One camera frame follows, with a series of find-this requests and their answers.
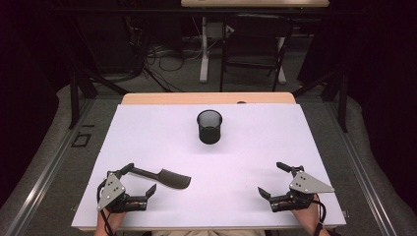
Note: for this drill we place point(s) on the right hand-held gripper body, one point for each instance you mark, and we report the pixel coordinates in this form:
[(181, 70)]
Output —
[(306, 185)]

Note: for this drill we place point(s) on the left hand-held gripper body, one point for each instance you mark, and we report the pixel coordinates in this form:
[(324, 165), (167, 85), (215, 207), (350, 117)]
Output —
[(111, 193)]

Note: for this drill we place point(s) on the dark brown comb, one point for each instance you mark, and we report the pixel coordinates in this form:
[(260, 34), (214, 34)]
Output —
[(173, 179)]

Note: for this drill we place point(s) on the black mesh pen cup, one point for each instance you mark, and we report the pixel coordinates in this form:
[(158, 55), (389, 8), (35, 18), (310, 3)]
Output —
[(209, 129)]

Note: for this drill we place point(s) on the person's left hand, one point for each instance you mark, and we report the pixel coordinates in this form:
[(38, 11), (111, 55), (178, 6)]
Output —
[(111, 219)]

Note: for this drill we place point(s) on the person's right hand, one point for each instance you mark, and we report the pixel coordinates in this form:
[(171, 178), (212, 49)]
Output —
[(306, 217)]

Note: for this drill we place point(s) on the white table mat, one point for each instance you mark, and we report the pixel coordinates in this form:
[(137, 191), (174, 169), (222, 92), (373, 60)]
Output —
[(229, 164)]

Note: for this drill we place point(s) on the person's beige pants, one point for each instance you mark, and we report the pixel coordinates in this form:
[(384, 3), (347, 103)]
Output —
[(209, 233)]

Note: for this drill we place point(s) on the black metal stand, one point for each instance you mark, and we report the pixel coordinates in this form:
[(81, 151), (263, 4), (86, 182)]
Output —
[(74, 98), (342, 98)]

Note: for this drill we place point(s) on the wooden table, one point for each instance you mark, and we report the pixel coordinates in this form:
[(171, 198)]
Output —
[(196, 98)]

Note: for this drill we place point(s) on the black curtain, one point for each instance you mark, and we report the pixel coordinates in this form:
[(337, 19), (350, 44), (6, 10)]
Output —
[(23, 82), (383, 82)]

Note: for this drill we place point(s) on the black folding chair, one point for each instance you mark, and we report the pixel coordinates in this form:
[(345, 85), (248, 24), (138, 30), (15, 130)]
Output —
[(255, 29)]

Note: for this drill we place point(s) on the black horizontal bar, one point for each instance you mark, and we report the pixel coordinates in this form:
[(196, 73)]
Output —
[(131, 11)]

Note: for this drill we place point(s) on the white-legged desk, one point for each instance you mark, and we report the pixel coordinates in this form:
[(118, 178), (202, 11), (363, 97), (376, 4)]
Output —
[(255, 3)]

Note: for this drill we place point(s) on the grey metal rail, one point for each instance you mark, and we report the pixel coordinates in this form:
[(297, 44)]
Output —
[(49, 170), (364, 177)]

